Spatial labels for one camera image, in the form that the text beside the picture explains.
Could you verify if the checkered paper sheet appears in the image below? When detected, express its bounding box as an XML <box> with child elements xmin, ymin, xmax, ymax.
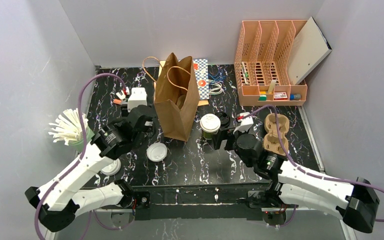
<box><xmin>192</xmin><ymin>58</ymin><xmax>210</xmax><ymax>100</ymax></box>

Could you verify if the green cup of stirrers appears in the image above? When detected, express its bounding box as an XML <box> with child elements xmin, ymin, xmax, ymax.
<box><xmin>48</xmin><ymin>108</ymin><xmax>93</xmax><ymax>146</ymax></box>

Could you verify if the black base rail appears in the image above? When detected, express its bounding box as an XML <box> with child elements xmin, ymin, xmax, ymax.
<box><xmin>132</xmin><ymin>182</ymin><xmax>293</xmax><ymax>212</ymax></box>

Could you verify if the white folder board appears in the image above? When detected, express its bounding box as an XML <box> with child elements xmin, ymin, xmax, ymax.
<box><xmin>286</xmin><ymin>17</ymin><xmax>332</xmax><ymax>85</ymax></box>

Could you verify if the black coffee cup lid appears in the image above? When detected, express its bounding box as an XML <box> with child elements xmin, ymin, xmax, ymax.
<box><xmin>215</xmin><ymin>112</ymin><xmax>231</xmax><ymax>130</ymax></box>

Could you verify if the orange file organizer rack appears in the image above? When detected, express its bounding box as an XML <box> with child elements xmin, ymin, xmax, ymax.
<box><xmin>234</xmin><ymin>20</ymin><xmax>308</xmax><ymax>107</ymax></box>

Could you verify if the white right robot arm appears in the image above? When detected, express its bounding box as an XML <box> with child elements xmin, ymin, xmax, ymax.
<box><xmin>212</xmin><ymin>112</ymin><xmax>380</xmax><ymax>234</ymax></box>

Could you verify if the cardboard cup carrier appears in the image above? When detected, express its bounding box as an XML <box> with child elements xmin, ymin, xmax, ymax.
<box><xmin>262</xmin><ymin>113</ymin><xmax>290</xmax><ymax>156</ymax></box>

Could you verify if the brown paper bag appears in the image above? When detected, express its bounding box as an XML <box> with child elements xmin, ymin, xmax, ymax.
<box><xmin>144</xmin><ymin>52</ymin><xmax>200</xmax><ymax>142</ymax></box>

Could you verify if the green paper coffee cup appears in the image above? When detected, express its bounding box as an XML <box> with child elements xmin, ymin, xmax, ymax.
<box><xmin>200</xmin><ymin>114</ymin><xmax>222</xmax><ymax>140</ymax></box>

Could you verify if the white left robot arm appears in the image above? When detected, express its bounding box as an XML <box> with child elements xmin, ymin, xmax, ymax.
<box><xmin>25</xmin><ymin>87</ymin><xmax>157</xmax><ymax>233</ymax></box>

